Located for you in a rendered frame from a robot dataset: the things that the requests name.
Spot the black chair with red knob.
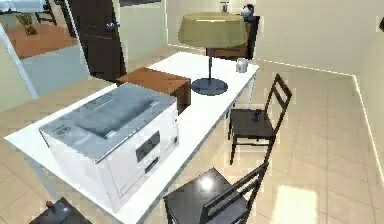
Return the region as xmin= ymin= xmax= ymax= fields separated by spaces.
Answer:
xmin=28 ymin=196 xmax=93 ymax=224

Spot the round door knob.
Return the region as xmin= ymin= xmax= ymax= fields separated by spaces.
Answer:
xmin=104 ymin=21 xmax=121 ymax=33

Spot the white long table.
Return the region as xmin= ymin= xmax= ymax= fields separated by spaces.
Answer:
xmin=3 ymin=50 xmax=261 ymax=224

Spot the brown wooden box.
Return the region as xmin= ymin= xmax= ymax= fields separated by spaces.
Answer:
xmin=115 ymin=66 xmax=192 ymax=115

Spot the dark wooden chair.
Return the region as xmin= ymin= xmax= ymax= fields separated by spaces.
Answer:
xmin=227 ymin=72 xmax=293 ymax=166
xmin=162 ymin=161 xmax=270 ymax=224
xmin=34 ymin=0 xmax=58 ymax=27

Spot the dark brown room door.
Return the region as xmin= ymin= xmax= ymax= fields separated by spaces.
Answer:
xmin=66 ymin=0 xmax=128 ymax=83

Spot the grey kettle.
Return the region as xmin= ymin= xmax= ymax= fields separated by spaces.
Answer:
xmin=240 ymin=3 xmax=256 ymax=19

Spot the white mug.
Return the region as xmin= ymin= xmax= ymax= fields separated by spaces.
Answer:
xmin=235 ymin=57 xmax=249 ymax=74

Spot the yellow house plant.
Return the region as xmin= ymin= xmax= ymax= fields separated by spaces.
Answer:
xmin=15 ymin=13 xmax=38 ymax=37

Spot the olive shade table lamp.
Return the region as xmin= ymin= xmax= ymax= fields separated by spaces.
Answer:
xmin=177 ymin=12 xmax=249 ymax=97

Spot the brown wooden cabinet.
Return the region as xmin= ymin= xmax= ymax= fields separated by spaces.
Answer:
xmin=205 ymin=14 xmax=261 ymax=62

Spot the white and grey printer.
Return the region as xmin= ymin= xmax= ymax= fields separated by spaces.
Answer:
xmin=38 ymin=82 xmax=180 ymax=213

